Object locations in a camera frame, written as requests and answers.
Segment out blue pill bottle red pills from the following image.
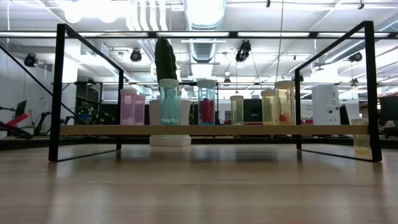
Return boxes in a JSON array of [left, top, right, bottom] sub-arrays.
[[197, 79, 217, 126]]

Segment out teal pill bottle white pills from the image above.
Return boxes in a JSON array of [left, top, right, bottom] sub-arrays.
[[159, 78, 182, 126]]

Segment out yellow-green pill bottle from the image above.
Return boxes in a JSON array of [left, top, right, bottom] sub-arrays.
[[229, 95, 245, 126]]

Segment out pink pill bottle white cap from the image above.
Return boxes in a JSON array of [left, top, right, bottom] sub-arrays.
[[120, 88, 137, 126], [134, 95, 146, 126]]

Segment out yellow pill bottle red pill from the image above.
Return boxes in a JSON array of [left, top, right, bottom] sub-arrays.
[[274, 80, 295, 126]]

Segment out small pale yellow pill bottle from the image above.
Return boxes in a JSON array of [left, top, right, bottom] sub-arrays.
[[351, 118, 372, 156]]

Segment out white plant pot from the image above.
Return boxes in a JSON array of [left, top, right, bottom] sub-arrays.
[[149, 98, 192, 147]]

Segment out black monitor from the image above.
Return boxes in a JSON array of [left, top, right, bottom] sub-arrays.
[[243, 98, 264, 123]]

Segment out green cactus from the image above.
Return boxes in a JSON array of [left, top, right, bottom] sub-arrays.
[[154, 36, 178, 94]]

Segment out black storage rack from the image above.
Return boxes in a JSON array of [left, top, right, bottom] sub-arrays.
[[76, 81, 103, 125]]

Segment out white cabinet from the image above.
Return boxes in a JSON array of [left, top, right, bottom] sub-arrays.
[[312, 84, 341, 126]]

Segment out red and black equipment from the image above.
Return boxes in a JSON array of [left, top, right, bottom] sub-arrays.
[[0, 99, 34, 140]]

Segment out dark monitor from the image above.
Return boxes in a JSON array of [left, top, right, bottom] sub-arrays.
[[378, 96, 398, 121]]

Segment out wooden shelf with black frame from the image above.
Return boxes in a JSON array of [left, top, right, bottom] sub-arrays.
[[48, 21, 382, 162]]

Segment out silver ventilation duct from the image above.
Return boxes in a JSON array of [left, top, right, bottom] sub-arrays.
[[182, 0, 228, 78]]

